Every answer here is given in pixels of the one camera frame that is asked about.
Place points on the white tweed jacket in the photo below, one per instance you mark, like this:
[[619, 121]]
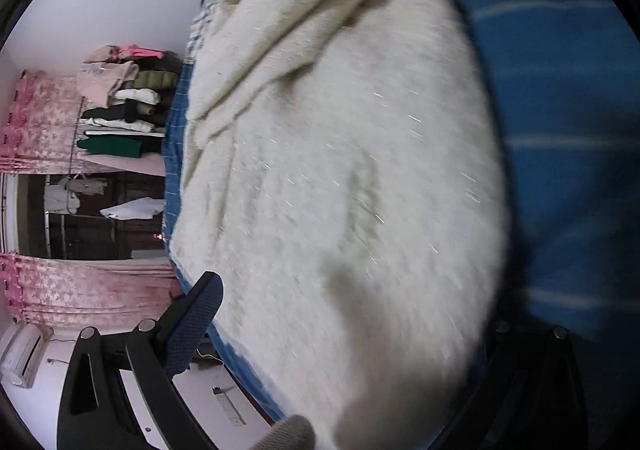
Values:
[[342, 174]]

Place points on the pile of clothes on rack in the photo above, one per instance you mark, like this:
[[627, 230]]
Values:
[[126, 92]]

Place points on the pink curtain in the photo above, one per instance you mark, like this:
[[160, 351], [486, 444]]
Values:
[[38, 139]]

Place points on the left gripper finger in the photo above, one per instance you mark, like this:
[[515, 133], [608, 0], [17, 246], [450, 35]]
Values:
[[95, 411]]

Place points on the white air conditioner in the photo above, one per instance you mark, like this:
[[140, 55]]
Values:
[[22, 349]]

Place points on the blue striped bed sheet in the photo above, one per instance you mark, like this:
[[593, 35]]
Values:
[[562, 79]]

